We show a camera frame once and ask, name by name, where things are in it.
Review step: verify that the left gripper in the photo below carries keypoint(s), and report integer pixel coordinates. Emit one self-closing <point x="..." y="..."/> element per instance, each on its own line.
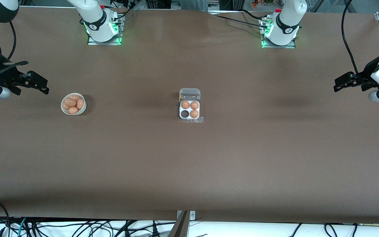
<point x="367" y="74"/>

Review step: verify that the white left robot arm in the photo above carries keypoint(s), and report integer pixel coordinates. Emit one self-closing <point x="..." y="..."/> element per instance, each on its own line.
<point x="286" y="23"/>

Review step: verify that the clear plastic four-egg carton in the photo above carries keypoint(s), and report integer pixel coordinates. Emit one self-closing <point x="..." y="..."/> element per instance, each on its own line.
<point x="189" y="93"/>

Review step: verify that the white round bowl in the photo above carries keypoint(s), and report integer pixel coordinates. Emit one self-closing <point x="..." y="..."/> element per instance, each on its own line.
<point x="83" y="111"/>

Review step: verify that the orange background object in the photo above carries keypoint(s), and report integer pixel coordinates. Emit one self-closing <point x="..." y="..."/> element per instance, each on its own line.
<point x="257" y="3"/>

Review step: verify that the person in grey clothes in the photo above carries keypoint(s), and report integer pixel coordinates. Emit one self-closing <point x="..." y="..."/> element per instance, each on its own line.
<point x="192" y="4"/>

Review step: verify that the brown table cover sheet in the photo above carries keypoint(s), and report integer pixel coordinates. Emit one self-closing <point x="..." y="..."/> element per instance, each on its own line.
<point x="189" y="164"/>

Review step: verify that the small metal mounting plate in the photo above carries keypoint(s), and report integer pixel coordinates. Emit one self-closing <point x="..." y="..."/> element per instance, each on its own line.
<point x="192" y="215"/>

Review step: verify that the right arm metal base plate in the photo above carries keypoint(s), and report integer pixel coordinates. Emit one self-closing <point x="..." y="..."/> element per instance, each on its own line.
<point x="92" y="42"/>

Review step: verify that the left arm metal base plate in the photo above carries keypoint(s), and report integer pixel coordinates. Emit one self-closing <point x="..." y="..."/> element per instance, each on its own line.
<point x="291" y="46"/>

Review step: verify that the dark camera support bar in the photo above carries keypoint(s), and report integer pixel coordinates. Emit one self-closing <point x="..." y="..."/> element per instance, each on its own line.
<point x="179" y="228"/>

